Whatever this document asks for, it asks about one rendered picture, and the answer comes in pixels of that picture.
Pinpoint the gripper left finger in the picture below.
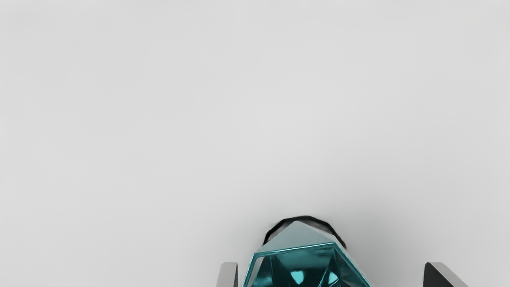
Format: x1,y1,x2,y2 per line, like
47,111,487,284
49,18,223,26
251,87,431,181
216,262,239,287

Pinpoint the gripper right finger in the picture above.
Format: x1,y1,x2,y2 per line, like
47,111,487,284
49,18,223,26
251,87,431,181
423,262,470,287

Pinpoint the teal faceted mug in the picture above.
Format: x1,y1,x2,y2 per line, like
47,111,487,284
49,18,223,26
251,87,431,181
242,221,373,287

